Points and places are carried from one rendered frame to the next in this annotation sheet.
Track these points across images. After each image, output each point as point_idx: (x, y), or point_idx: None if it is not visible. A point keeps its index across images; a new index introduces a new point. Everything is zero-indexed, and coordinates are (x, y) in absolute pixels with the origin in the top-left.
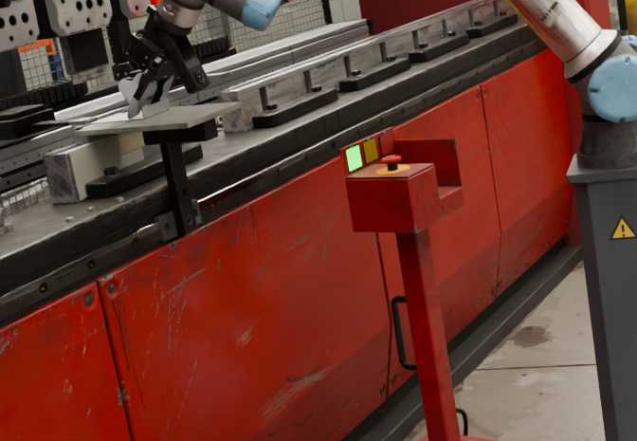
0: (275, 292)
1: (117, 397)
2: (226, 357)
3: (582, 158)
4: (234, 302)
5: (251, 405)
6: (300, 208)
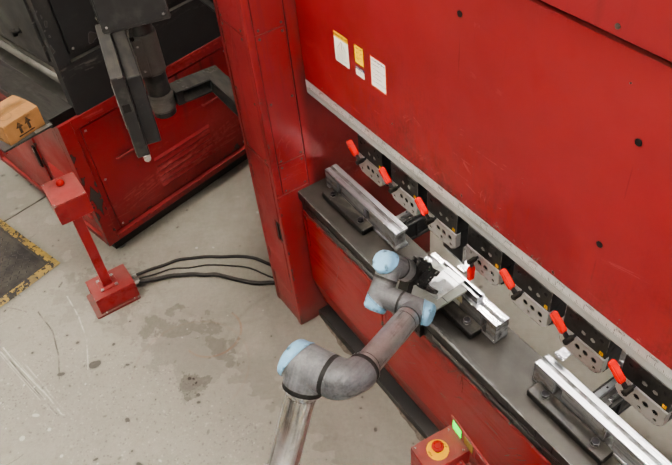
0: (465, 413)
1: (380, 322)
2: (429, 383)
3: None
4: (440, 381)
5: (437, 410)
6: (497, 423)
